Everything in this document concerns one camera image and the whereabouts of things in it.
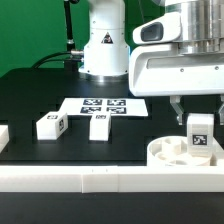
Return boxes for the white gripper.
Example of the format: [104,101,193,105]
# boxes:
[129,13,224,125]

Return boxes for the white marker sheet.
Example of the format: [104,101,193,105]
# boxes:
[60,98,148,117]

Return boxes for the white right fence wall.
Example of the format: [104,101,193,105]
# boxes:
[211,149,224,167]

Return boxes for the white fence wall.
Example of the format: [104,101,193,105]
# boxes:
[211,149,224,167]
[0,125,9,153]
[0,166,224,193]

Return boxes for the black cable bundle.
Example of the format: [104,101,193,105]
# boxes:
[31,49,84,70]

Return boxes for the white front fence wall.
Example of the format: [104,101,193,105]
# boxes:
[0,166,224,193]

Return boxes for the white left fence wall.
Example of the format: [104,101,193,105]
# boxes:
[0,125,9,153]

